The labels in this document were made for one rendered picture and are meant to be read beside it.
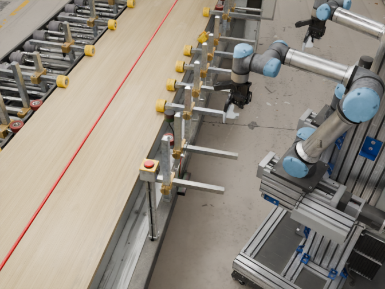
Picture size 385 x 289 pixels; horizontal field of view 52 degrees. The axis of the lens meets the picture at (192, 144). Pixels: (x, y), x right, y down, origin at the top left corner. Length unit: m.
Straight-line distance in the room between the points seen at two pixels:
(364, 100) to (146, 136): 1.29
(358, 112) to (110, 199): 1.21
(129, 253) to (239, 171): 1.57
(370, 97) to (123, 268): 1.40
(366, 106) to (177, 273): 1.77
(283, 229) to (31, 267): 1.66
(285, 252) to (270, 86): 2.31
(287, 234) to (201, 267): 0.63
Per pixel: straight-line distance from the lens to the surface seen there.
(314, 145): 1.70
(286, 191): 2.08
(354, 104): 1.53
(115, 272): 2.11
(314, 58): 1.69
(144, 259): 2.03
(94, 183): 2.11
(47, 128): 2.52
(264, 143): 3.74
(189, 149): 2.32
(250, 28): 4.62
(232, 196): 3.22
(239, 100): 1.71
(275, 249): 2.72
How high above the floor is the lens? 2.42
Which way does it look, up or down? 42 degrees down
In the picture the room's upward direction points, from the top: 2 degrees clockwise
